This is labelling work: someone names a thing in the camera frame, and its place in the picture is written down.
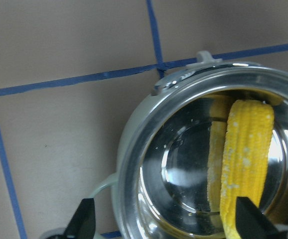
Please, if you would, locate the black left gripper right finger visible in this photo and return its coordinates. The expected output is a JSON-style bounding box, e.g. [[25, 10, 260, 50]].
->
[[235, 197, 278, 239]]

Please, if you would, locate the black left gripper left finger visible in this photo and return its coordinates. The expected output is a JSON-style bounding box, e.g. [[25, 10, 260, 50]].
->
[[63, 198, 95, 239]]

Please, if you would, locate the yellow corn cob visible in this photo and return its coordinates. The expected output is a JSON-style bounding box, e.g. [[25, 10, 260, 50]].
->
[[220, 100, 275, 239]]

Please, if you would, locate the pale green steel pot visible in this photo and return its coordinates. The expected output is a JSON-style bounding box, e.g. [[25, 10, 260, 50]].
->
[[91, 51, 288, 239]]

